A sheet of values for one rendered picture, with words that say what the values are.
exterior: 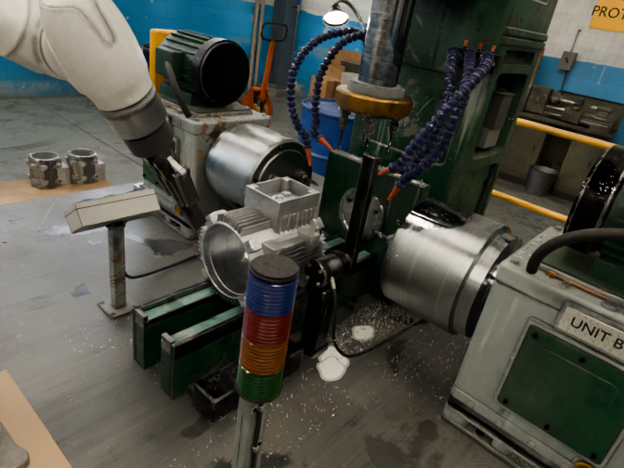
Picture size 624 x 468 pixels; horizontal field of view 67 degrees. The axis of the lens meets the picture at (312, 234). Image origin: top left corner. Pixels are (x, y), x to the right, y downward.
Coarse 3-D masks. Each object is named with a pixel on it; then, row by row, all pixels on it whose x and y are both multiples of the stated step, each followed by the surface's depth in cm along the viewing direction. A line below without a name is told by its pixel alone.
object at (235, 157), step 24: (216, 144) 130; (240, 144) 124; (264, 144) 122; (288, 144) 124; (216, 168) 127; (240, 168) 121; (264, 168) 121; (288, 168) 128; (216, 192) 132; (240, 192) 122
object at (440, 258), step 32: (416, 224) 94; (448, 224) 92; (480, 224) 91; (384, 256) 96; (416, 256) 92; (448, 256) 88; (480, 256) 87; (384, 288) 99; (416, 288) 92; (448, 288) 88; (480, 288) 86; (448, 320) 90
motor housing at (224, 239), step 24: (240, 216) 91; (264, 216) 93; (216, 240) 100; (240, 240) 88; (264, 240) 91; (288, 240) 94; (216, 264) 100; (240, 264) 104; (216, 288) 97; (240, 288) 98
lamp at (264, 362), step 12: (240, 348) 59; (252, 348) 57; (264, 348) 56; (276, 348) 57; (240, 360) 59; (252, 360) 58; (264, 360) 57; (276, 360) 58; (252, 372) 58; (264, 372) 58
